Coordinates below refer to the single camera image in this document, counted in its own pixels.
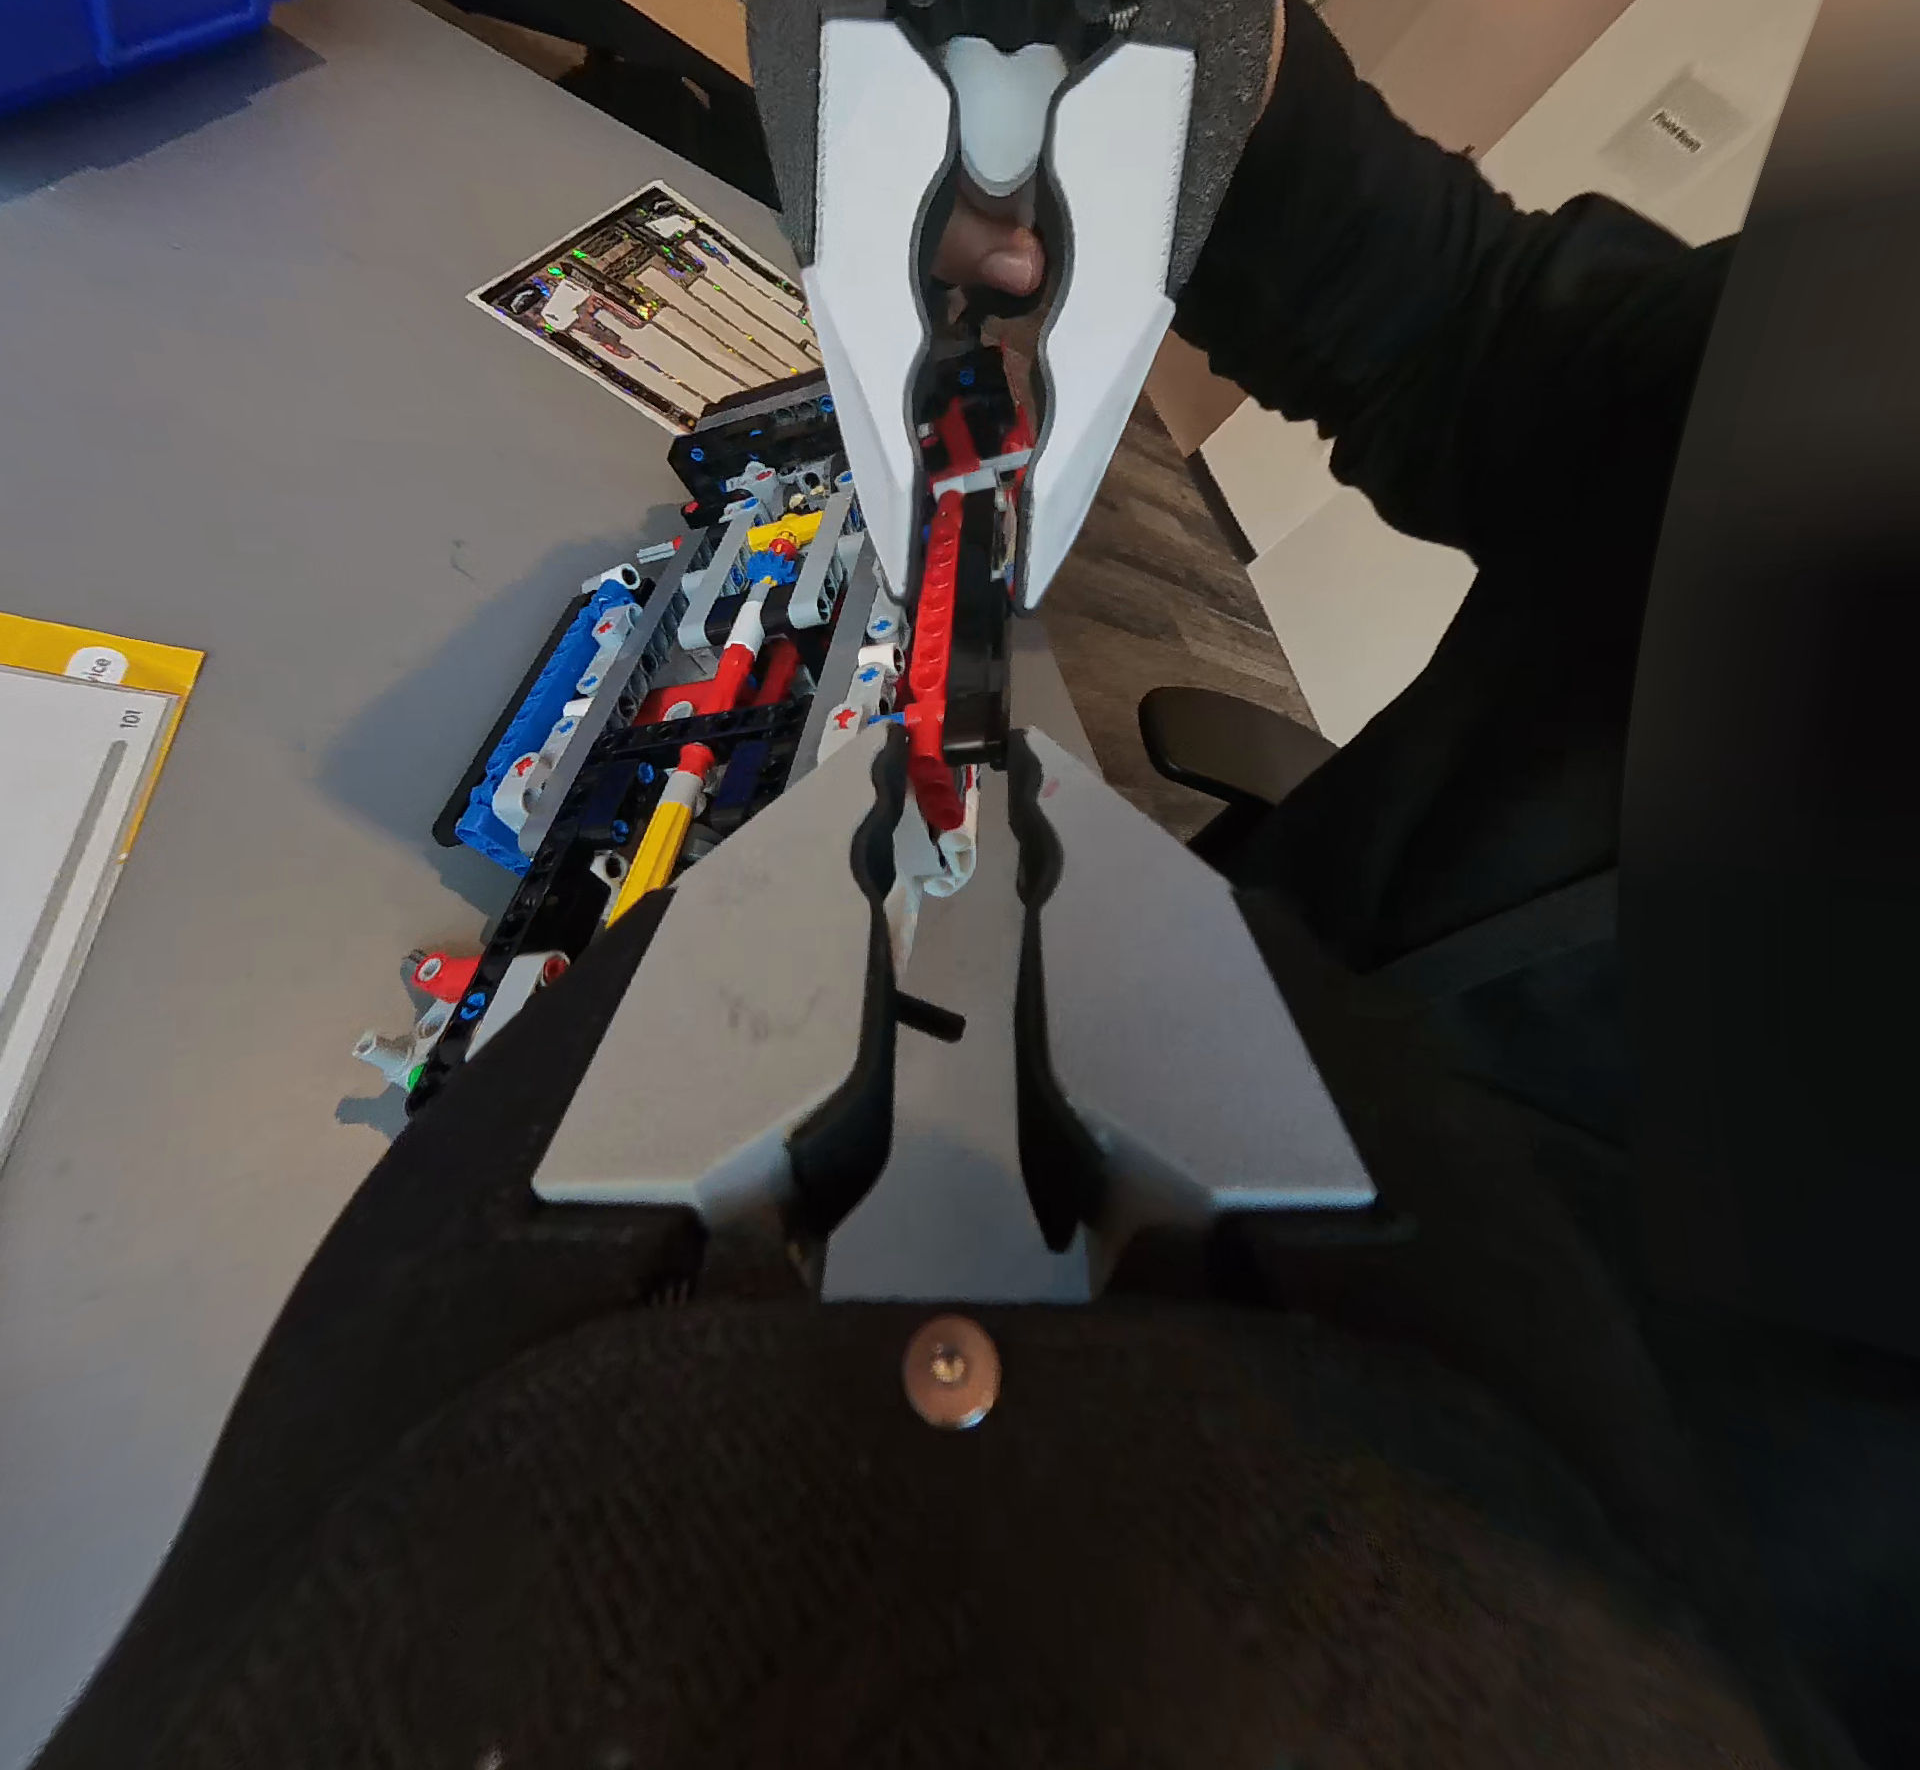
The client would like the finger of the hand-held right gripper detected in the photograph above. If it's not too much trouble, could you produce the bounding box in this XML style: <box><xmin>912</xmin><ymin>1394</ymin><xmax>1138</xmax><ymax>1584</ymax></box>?
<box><xmin>1017</xmin><ymin>43</ymin><xmax>1203</xmax><ymax>617</ymax></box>
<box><xmin>800</xmin><ymin>14</ymin><xmax>963</xmax><ymax>602</ymax></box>

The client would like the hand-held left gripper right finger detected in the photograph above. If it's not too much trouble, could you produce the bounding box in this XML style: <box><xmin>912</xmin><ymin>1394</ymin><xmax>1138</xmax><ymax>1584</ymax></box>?
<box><xmin>1006</xmin><ymin>728</ymin><xmax>1379</xmax><ymax>1256</ymax></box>

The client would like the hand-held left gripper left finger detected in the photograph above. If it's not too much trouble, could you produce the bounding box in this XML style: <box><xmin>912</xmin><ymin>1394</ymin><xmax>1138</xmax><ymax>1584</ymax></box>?
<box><xmin>531</xmin><ymin>731</ymin><xmax>912</xmax><ymax>1235</ymax></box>

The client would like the toy brick race car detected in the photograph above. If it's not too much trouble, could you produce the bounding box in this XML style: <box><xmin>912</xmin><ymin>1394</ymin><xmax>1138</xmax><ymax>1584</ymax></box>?
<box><xmin>353</xmin><ymin>299</ymin><xmax>1051</xmax><ymax>1112</ymax></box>

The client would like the person's right forearm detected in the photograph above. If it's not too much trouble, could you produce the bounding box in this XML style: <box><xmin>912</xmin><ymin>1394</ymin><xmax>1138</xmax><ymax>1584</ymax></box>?
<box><xmin>1170</xmin><ymin>0</ymin><xmax>1742</xmax><ymax>572</ymax></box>

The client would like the person's right hand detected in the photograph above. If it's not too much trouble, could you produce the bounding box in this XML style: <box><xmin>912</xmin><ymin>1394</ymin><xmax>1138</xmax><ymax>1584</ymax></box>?
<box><xmin>919</xmin><ymin>192</ymin><xmax>1050</xmax><ymax>299</ymax></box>

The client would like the holographic sticker sheet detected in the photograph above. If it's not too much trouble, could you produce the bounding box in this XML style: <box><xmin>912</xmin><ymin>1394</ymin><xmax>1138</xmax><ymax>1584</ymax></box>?
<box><xmin>469</xmin><ymin>179</ymin><xmax>821</xmax><ymax>436</ymax></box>

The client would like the black chair armrest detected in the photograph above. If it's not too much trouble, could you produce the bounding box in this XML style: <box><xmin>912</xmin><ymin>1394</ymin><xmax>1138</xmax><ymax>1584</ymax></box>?
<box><xmin>1140</xmin><ymin>682</ymin><xmax>1338</xmax><ymax>815</ymax></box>

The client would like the building instruction booklet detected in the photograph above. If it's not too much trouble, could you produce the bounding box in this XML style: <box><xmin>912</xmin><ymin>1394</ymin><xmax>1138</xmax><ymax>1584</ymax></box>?
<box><xmin>0</xmin><ymin>611</ymin><xmax>208</xmax><ymax>1172</ymax></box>

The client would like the white wall sign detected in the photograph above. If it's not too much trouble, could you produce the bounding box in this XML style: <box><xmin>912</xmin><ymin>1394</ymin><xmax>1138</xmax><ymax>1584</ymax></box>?
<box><xmin>1598</xmin><ymin>67</ymin><xmax>1751</xmax><ymax>194</ymax></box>

